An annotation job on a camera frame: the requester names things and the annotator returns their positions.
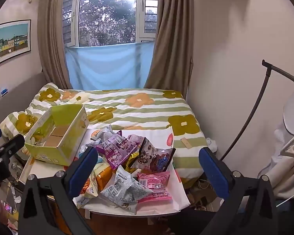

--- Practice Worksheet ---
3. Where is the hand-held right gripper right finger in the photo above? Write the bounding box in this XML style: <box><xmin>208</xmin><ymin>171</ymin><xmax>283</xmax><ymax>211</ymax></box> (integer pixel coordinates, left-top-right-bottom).
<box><xmin>198</xmin><ymin>147</ymin><xmax>277</xmax><ymax>235</ymax></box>

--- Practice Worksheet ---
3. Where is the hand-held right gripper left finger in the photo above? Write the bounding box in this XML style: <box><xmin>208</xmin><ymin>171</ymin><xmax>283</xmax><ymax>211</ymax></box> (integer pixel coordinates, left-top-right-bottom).
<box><xmin>18</xmin><ymin>147</ymin><xmax>99</xmax><ymax>235</ymax></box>

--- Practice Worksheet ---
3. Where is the purple snack packet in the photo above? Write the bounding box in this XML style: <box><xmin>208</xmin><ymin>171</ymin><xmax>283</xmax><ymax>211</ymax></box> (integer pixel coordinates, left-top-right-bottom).
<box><xmin>95</xmin><ymin>132</ymin><xmax>129</xmax><ymax>165</ymax></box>

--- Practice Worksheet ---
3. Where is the green cardboard box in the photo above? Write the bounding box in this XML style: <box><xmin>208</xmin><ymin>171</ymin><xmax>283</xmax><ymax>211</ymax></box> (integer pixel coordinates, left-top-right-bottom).
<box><xmin>24</xmin><ymin>104</ymin><xmax>89</xmax><ymax>166</ymax></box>

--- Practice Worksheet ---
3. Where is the brown chocolate snack packet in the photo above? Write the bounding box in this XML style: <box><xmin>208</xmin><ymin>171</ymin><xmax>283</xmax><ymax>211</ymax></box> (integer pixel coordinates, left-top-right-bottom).
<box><xmin>132</xmin><ymin>137</ymin><xmax>177</xmax><ymax>173</ymax></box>

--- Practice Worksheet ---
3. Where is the small white table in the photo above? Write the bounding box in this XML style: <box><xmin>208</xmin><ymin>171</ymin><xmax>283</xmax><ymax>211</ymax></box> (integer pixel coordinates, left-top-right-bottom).
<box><xmin>19</xmin><ymin>127</ymin><xmax>190</xmax><ymax>222</ymax></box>

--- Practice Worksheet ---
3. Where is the pile of assorted snack bags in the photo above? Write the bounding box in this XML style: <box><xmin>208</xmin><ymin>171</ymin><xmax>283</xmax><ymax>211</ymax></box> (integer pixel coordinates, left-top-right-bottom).
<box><xmin>73</xmin><ymin>125</ymin><xmax>177</xmax><ymax>214</ymax></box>

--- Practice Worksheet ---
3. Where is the grey headboard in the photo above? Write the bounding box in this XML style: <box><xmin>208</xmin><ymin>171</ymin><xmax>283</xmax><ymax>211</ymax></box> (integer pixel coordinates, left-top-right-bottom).
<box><xmin>0</xmin><ymin>72</ymin><xmax>48</xmax><ymax>128</ymax></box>

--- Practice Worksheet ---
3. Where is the floral striped pillow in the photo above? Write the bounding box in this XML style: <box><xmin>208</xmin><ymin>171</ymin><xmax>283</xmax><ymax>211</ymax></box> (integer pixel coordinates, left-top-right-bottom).
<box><xmin>31</xmin><ymin>82</ymin><xmax>64</xmax><ymax>108</ymax></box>

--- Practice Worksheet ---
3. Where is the beige cloth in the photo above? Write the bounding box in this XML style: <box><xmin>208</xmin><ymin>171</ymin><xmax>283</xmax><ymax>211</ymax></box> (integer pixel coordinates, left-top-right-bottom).
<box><xmin>266</xmin><ymin>144</ymin><xmax>294</xmax><ymax>199</ymax></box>

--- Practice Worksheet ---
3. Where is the floral striped blanket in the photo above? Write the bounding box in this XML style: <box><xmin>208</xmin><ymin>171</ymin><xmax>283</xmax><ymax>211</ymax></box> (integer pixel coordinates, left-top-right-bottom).
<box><xmin>0</xmin><ymin>82</ymin><xmax>209</xmax><ymax>184</ymax></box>

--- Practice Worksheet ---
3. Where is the light blue cloth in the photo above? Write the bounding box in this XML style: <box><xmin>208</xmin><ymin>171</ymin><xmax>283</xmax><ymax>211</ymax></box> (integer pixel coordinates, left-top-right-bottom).
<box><xmin>64</xmin><ymin>41</ymin><xmax>155</xmax><ymax>90</ymax></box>

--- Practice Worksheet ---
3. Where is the black curved lamp pole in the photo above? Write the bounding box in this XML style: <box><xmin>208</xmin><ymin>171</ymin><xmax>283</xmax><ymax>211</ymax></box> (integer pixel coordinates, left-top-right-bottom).
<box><xmin>219</xmin><ymin>59</ymin><xmax>294</xmax><ymax>161</ymax></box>

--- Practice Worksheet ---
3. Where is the brown curtain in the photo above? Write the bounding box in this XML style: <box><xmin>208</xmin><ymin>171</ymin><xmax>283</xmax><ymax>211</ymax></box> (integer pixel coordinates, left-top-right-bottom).
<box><xmin>144</xmin><ymin>0</ymin><xmax>194</xmax><ymax>101</ymax></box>
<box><xmin>37</xmin><ymin>0</ymin><xmax>73</xmax><ymax>90</ymax></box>

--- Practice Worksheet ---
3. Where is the window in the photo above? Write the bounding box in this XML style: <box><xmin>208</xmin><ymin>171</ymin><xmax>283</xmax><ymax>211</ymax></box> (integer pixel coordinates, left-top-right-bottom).
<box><xmin>62</xmin><ymin>0</ymin><xmax>160</xmax><ymax>47</ymax></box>

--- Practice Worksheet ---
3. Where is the framed wall poster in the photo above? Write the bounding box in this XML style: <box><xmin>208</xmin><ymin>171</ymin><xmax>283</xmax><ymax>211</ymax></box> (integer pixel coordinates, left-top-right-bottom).
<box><xmin>0</xmin><ymin>19</ymin><xmax>32</xmax><ymax>69</ymax></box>

